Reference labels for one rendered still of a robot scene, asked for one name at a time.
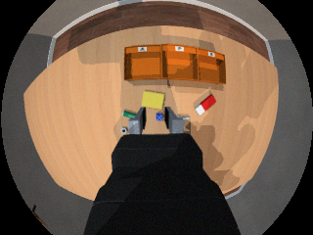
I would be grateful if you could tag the red and white eraser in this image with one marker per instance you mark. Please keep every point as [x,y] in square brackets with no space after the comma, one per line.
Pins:
[205,104]

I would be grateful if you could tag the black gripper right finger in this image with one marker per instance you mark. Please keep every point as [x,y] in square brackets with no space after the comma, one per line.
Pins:
[173,123]

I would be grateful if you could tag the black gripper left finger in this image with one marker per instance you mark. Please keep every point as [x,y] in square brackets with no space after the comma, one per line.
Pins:
[137,124]

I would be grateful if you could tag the orange divided tray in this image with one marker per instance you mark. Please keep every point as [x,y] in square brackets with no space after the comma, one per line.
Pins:
[142,62]

